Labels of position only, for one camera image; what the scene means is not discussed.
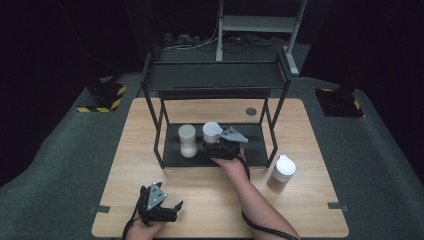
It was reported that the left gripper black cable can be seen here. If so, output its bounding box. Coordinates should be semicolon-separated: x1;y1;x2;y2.
120;209;140;240

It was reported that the person's right hand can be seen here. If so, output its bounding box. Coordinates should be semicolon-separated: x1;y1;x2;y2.
212;147;250;182

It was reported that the black power strip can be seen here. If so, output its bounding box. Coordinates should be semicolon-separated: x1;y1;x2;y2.
163;32;202;46

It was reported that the person's left hand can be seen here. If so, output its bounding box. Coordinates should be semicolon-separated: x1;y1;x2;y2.
125;219;167;240

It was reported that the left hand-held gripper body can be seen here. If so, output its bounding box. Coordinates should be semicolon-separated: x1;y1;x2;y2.
135;182;180;224

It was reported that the spout-lid jar of brown powder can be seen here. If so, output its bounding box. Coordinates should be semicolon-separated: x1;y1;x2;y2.
266;154;297;192

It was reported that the white spout-lid jar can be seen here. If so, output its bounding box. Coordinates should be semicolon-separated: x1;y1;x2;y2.
202;121;224;145

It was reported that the yellow-black striped stand base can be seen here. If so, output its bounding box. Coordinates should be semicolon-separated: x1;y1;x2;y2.
314;87;365;118
76;81;128;114

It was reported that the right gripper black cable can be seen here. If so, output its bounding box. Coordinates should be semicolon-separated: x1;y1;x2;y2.
239;155;301;240

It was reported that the tangle of floor cables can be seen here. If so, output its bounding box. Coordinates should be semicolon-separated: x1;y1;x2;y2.
163;32;288;55

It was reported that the grey metal stand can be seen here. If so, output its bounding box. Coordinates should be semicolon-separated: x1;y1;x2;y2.
215;0;308;78

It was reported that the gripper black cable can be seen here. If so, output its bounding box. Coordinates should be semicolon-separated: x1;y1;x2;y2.
239;155;301;240
120;209;140;240

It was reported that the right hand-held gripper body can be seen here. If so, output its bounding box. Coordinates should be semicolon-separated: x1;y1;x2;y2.
209;126;250;160

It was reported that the black two-tier metal rack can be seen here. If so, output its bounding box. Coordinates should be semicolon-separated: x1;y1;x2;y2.
139;46;294;169

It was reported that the flat-lid jar of white granules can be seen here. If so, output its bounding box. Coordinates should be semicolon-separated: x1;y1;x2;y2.
177;123;199;159

